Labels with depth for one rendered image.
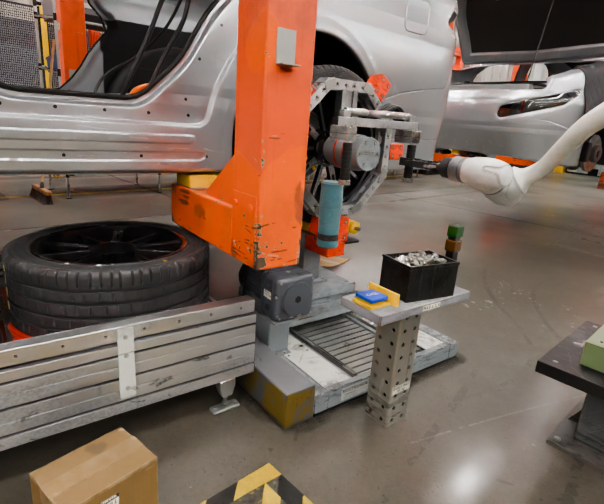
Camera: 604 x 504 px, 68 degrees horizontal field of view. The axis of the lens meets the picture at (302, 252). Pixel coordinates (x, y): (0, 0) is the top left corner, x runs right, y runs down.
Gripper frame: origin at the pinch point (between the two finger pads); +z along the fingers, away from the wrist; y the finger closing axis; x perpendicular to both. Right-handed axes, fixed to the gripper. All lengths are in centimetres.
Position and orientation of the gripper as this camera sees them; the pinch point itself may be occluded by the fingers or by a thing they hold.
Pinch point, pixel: (410, 161)
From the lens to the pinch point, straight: 186.3
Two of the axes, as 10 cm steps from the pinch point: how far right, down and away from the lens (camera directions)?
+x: 0.7, -9.6, -2.9
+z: -5.9, -2.7, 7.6
